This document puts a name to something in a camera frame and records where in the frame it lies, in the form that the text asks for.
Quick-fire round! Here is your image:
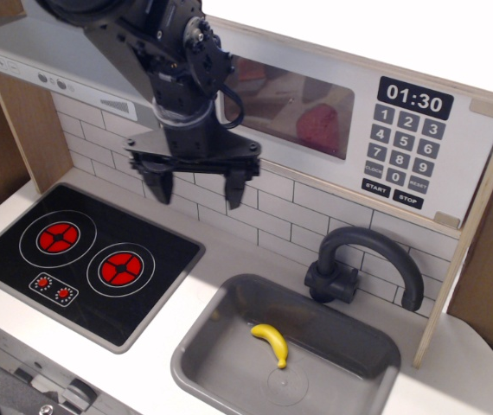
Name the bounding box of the black toy stove top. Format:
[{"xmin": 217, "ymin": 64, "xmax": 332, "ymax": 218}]
[{"xmin": 0, "ymin": 183, "xmax": 205, "ymax": 354}]

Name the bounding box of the white toy microwave door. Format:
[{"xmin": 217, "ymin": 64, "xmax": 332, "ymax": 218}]
[{"xmin": 216, "ymin": 25, "xmax": 493, "ymax": 228}]

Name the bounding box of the red object inside microwave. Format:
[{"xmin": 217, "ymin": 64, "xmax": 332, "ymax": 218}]
[{"xmin": 296, "ymin": 104, "xmax": 342, "ymax": 158}]

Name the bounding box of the grey oven control panel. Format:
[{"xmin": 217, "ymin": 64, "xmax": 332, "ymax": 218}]
[{"xmin": 0, "ymin": 329, "xmax": 136, "ymax": 414}]

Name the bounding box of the yellow toy banana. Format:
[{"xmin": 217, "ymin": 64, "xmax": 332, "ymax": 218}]
[{"xmin": 250, "ymin": 323, "xmax": 289, "ymax": 369}]

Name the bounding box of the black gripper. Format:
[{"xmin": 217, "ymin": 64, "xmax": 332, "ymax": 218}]
[{"xmin": 124, "ymin": 110, "xmax": 261, "ymax": 209}]

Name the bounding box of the grey toy sink basin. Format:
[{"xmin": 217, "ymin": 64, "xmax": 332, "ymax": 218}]
[{"xmin": 171, "ymin": 275, "xmax": 401, "ymax": 414}]

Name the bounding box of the grey range hood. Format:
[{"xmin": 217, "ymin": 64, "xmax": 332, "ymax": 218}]
[{"xmin": 0, "ymin": 1, "xmax": 158, "ymax": 130}]

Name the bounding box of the grey toy faucet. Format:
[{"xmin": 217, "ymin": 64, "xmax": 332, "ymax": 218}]
[{"xmin": 304, "ymin": 226, "xmax": 425, "ymax": 312}]

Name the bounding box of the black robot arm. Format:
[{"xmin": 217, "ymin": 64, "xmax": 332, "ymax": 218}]
[{"xmin": 38, "ymin": 1, "xmax": 261, "ymax": 209}]

